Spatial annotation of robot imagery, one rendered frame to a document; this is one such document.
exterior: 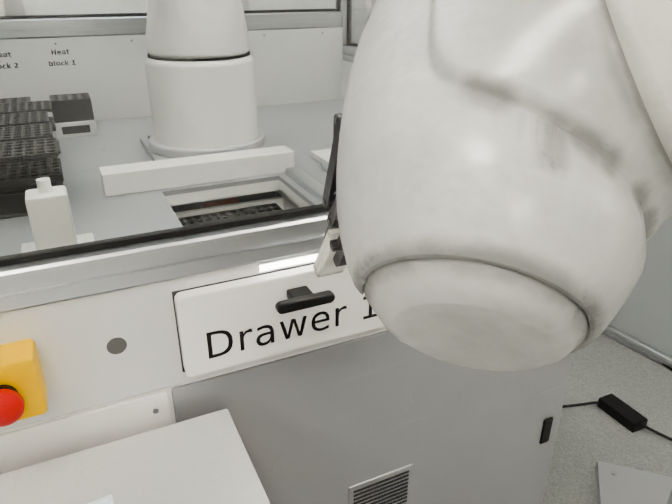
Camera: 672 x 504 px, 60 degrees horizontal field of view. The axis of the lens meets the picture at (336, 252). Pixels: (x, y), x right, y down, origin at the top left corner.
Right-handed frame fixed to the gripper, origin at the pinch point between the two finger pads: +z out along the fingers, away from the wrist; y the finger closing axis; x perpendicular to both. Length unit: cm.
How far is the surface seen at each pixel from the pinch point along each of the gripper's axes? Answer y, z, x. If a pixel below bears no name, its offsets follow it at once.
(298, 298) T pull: 1.6, 13.0, 0.8
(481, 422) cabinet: -15, 45, -35
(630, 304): 13, 112, -156
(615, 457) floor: -31, 102, -105
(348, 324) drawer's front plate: -0.3, 20.9, -7.4
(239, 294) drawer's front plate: 4.4, 14.2, 7.1
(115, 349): 3.2, 19.0, 21.6
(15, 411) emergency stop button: -2.6, 14.7, 31.7
